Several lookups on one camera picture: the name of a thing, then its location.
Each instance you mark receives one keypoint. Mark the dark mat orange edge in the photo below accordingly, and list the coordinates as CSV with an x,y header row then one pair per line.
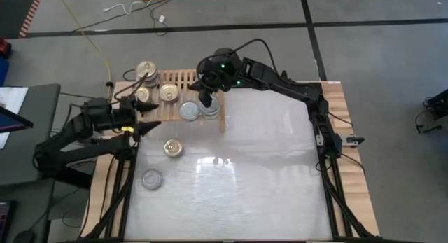
x,y
15,12

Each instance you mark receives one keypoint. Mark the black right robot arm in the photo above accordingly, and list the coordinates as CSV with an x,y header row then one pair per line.
x,y
297,90

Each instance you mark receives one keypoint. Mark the blue floor object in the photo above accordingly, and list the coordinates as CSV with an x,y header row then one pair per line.
x,y
3,69

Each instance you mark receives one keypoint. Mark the grey side desk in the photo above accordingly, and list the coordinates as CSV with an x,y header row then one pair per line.
x,y
21,159

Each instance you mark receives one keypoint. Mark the grey metal bracket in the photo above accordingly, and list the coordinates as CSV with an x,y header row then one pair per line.
x,y
351,140

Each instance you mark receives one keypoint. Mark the dark tablet screen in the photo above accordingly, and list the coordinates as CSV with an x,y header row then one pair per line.
x,y
12,120

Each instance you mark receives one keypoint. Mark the white paper sheet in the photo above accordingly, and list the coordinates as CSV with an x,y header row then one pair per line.
x,y
12,96

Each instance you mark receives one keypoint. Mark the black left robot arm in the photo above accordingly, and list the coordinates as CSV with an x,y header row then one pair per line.
x,y
70,148

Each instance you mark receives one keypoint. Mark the red floor object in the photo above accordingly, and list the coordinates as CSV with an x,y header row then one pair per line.
x,y
4,47

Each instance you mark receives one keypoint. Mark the black floor equipment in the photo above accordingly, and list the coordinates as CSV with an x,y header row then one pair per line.
x,y
435,108

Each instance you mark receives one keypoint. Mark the dark laptop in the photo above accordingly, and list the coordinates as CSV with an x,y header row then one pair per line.
x,y
5,218

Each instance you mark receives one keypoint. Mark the black metal rig frame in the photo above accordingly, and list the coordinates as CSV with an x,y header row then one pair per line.
x,y
119,201

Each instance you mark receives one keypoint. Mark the white plug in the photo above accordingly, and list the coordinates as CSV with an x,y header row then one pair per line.
x,y
161,19

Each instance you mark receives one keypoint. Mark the yellow tag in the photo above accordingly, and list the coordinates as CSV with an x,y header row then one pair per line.
x,y
127,129

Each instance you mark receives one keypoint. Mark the black table clamp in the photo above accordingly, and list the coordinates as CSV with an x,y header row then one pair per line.
x,y
284,75

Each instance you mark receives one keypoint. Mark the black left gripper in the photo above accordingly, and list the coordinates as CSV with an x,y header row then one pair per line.
x,y
108,115

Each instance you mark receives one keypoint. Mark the light wooden slatted shelf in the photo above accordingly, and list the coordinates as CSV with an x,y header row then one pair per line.
x,y
175,78

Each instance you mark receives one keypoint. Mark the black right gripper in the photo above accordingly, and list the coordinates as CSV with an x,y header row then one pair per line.
x,y
220,71

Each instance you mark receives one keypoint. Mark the green label tuna can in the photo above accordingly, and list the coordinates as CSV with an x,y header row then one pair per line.
x,y
214,108
211,116
189,110

